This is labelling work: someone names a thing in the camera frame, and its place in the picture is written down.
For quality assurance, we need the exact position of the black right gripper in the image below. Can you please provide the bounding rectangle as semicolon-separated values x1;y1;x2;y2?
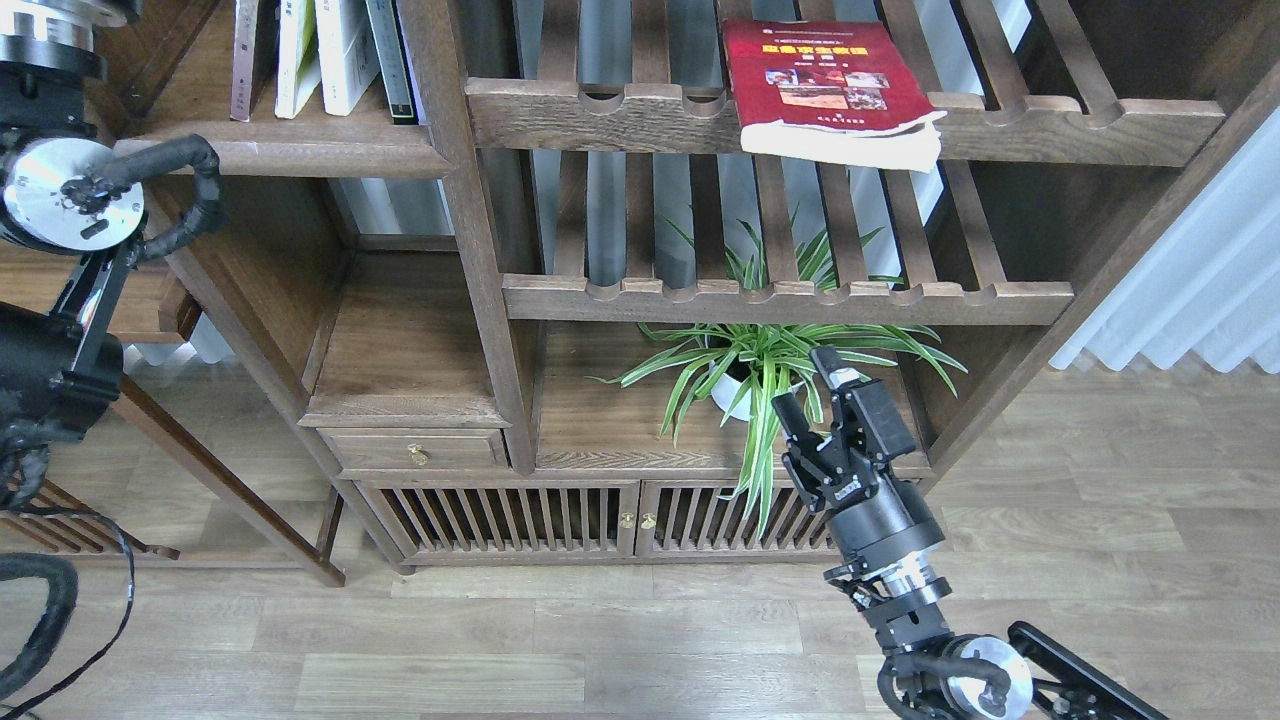
771;346;950;611

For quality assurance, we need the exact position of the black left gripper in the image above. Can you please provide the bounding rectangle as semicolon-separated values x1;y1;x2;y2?
1;1;141;79

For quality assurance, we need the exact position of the dark maroon book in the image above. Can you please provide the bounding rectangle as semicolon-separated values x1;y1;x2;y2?
229;1;280;122

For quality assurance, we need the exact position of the yellow green book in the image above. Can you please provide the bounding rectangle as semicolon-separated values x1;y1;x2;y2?
274;1;321;119

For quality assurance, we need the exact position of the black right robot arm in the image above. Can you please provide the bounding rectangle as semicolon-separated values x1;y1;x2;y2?
773;346;1158;719

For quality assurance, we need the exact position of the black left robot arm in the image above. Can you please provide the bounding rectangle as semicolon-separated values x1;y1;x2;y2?
1;1;225;512

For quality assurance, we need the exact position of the green spider plant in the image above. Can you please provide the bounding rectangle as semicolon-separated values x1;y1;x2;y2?
600;215;969;541

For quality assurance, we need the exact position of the white plant pot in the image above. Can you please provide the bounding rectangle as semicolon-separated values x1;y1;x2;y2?
710;361;804;421

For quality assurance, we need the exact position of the white upright book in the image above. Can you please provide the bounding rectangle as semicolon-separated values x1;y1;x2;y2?
315;1;380;117

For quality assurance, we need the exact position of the red book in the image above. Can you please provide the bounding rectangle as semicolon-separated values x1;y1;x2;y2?
722;19;946;172

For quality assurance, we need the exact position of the dark wooden bookshelf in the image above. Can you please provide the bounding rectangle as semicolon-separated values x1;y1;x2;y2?
87;1;1277;573

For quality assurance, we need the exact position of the dark green upright book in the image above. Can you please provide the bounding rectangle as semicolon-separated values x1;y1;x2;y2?
365;0;419;126

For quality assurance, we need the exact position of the white curtain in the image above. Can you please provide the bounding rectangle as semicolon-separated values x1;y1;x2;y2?
1050;111;1279;375

